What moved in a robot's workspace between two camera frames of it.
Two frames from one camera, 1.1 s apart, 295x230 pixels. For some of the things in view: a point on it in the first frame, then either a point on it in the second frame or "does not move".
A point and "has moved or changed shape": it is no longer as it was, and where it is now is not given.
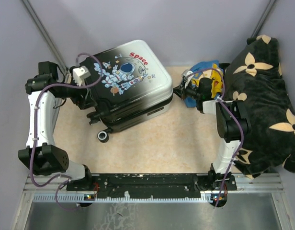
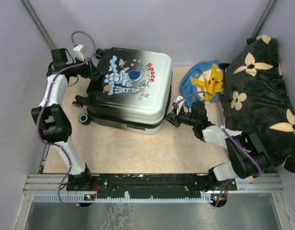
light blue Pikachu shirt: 211,70 does not move
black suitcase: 130,83 has moved or changed shape
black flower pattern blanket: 254,76 does not move
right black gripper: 179,91 → 172,119
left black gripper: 85,102 → 91,71
